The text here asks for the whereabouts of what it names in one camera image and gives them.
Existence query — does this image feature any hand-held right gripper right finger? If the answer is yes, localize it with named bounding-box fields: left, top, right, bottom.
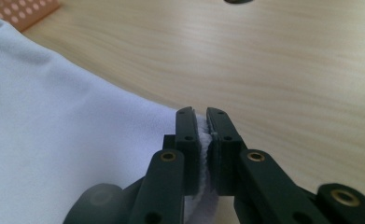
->
left=205, top=106, right=248, bottom=197

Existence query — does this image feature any pink perforated plastic basket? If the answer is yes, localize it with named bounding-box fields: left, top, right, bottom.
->
left=0, top=0, right=62, bottom=33

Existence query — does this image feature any white towel with grey print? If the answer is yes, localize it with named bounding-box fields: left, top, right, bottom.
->
left=0, top=12, right=219, bottom=224

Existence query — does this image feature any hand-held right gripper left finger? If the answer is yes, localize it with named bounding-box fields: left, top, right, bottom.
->
left=163, top=106, right=202, bottom=197

